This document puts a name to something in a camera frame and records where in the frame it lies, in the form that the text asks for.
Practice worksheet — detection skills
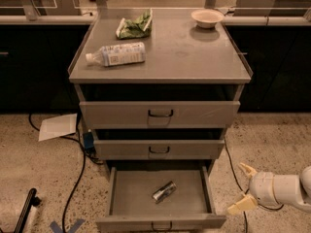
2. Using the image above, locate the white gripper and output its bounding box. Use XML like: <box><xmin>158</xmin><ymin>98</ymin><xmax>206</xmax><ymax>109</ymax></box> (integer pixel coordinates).
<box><xmin>227</xmin><ymin>162</ymin><xmax>300</xmax><ymax>216</ymax></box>

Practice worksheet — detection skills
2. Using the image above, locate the silver redbull can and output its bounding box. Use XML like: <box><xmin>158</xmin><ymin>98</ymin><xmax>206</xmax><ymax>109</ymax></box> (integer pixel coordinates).
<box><xmin>152</xmin><ymin>182</ymin><xmax>177</xmax><ymax>204</ymax></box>

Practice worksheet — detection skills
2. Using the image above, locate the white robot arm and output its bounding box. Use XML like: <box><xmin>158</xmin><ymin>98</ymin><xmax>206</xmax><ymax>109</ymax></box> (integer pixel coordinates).
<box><xmin>227</xmin><ymin>163</ymin><xmax>311</xmax><ymax>215</ymax></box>

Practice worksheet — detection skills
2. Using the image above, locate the grey middle drawer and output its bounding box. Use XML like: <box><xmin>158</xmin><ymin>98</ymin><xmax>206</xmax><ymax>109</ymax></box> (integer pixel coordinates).
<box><xmin>94</xmin><ymin>140</ymin><xmax>225</xmax><ymax>160</ymax></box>

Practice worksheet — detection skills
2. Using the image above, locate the grey drawer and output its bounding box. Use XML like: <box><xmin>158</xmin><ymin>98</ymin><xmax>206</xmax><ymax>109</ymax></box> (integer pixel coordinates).
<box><xmin>80</xmin><ymin>101</ymin><xmax>240</xmax><ymax>129</ymax></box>
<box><xmin>96</xmin><ymin>163</ymin><xmax>225</xmax><ymax>233</ymax></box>
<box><xmin>94</xmin><ymin>140</ymin><xmax>225</xmax><ymax>160</ymax></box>

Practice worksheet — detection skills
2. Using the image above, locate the grey bottom drawer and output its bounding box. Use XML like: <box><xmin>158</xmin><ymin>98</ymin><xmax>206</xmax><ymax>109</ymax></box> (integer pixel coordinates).
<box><xmin>96</xmin><ymin>163</ymin><xmax>225</xmax><ymax>233</ymax></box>

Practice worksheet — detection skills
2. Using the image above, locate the grey metal drawer cabinet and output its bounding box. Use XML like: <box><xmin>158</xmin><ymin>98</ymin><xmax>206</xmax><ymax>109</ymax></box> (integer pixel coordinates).
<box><xmin>69</xmin><ymin>9</ymin><xmax>251</xmax><ymax>167</ymax></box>

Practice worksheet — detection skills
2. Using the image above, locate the grey top drawer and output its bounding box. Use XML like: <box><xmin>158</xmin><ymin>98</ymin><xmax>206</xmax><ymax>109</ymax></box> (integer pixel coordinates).
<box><xmin>80</xmin><ymin>101</ymin><xmax>240</xmax><ymax>129</ymax></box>

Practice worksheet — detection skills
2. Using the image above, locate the dark counter cabinet left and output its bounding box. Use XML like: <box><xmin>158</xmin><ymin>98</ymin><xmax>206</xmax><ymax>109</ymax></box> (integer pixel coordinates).
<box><xmin>0</xmin><ymin>22</ymin><xmax>90</xmax><ymax>113</ymax></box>

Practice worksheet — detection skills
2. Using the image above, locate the blue power adapter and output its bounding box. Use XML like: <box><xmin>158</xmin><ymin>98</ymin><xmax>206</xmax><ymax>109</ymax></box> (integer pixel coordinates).
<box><xmin>83</xmin><ymin>132</ymin><xmax>94</xmax><ymax>151</ymax></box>

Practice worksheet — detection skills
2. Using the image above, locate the white paper bowl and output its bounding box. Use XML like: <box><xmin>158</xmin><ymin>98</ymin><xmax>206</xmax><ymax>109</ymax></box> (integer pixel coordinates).
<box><xmin>191</xmin><ymin>9</ymin><xmax>225</xmax><ymax>28</ymax></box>

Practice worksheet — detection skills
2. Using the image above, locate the clear plastic water bottle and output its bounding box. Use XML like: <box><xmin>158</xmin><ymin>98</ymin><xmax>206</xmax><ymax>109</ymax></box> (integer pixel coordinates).
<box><xmin>86</xmin><ymin>42</ymin><xmax>146</xmax><ymax>67</ymax></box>

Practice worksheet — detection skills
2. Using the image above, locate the green chip bag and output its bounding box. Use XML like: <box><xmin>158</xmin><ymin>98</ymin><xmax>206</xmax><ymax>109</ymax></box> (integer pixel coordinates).
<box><xmin>116</xmin><ymin>9</ymin><xmax>153</xmax><ymax>40</ymax></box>

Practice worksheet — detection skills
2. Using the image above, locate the white paper sheet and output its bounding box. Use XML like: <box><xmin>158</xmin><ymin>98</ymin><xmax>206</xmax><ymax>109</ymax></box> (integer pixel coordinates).
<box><xmin>39</xmin><ymin>114</ymin><xmax>77</xmax><ymax>142</ymax></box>

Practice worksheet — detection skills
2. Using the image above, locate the blue tape cross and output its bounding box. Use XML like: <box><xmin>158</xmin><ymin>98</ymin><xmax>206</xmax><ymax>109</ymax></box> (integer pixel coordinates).
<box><xmin>49</xmin><ymin>217</ymin><xmax>86</xmax><ymax>233</ymax></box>

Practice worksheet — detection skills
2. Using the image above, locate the black stand bar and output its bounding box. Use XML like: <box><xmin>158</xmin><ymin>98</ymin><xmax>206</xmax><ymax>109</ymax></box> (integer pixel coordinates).
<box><xmin>14</xmin><ymin>188</ymin><xmax>42</xmax><ymax>233</ymax></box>

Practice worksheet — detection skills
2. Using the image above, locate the black cable right floor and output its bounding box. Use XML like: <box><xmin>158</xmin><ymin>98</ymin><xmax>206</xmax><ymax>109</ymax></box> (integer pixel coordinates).
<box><xmin>223</xmin><ymin>139</ymin><xmax>286</xmax><ymax>233</ymax></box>

